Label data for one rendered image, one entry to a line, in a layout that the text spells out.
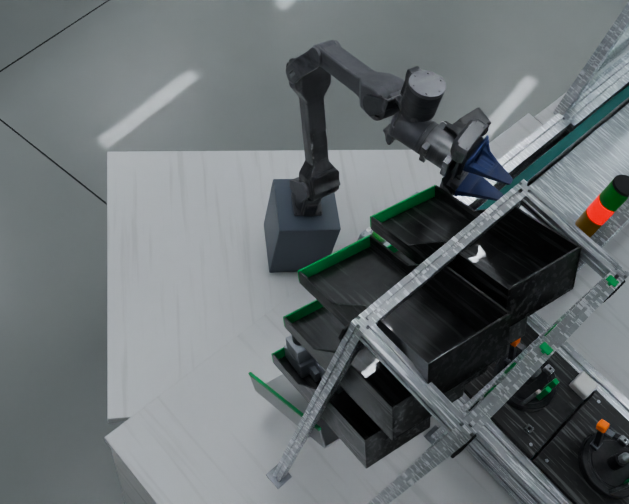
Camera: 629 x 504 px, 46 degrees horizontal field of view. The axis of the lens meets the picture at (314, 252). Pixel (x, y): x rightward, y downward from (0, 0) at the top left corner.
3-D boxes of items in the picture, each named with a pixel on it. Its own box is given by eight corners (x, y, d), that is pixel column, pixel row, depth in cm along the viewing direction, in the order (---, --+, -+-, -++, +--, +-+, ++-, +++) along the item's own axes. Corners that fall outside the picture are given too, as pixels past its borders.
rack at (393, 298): (265, 474, 157) (339, 319, 88) (382, 370, 173) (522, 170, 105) (333, 554, 151) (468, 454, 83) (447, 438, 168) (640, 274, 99)
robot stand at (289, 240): (263, 223, 187) (272, 178, 170) (317, 222, 190) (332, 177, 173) (269, 273, 181) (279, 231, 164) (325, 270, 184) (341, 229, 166)
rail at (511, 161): (327, 306, 179) (336, 286, 169) (543, 134, 218) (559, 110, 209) (343, 323, 177) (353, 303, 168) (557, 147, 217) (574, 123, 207)
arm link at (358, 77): (286, 79, 143) (283, 27, 136) (322, 66, 146) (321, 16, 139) (375, 153, 125) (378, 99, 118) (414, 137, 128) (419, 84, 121)
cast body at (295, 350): (284, 356, 135) (280, 329, 131) (306, 346, 137) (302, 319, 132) (307, 386, 129) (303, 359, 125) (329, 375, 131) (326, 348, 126)
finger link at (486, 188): (456, 188, 121) (477, 161, 122) (453, 196, 124) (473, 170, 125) (492, 212, 119) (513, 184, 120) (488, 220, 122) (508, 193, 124)
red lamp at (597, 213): (581, 212, 148) (593, 199, 144) (595, 200, 150) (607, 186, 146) (601, 229, 147) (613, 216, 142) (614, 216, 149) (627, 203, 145)
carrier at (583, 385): (447, 377, 165) (466, 356, 154) (512, 315, 176) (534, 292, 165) (528, 460, 159) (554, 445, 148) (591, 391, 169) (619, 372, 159)
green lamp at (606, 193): (594, 198, 144) (606, 184, 139) (608, 186, 146) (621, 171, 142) (614, 216, 142) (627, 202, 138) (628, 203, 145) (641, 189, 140)
